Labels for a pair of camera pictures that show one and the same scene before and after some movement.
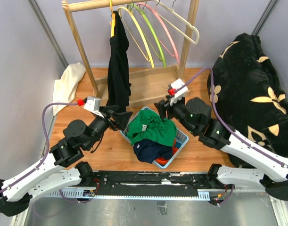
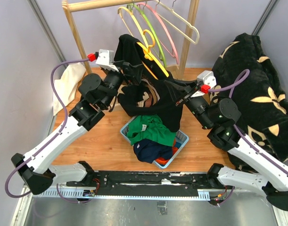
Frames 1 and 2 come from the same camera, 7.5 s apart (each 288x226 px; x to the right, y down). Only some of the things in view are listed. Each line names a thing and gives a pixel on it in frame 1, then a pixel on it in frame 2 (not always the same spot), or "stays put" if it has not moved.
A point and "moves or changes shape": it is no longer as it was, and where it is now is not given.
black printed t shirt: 119,83 moves or changes shape
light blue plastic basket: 182,139 stays put
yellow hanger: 112,22 -> 150,56
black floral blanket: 246,92 stays put
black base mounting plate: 152,182 stays put
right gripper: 161,107 -> 177,91
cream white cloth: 65,88 stays put
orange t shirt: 163,161 stays put
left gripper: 122,118 -> 135,73
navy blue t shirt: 148,150 stays put
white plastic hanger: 176,28 stays put
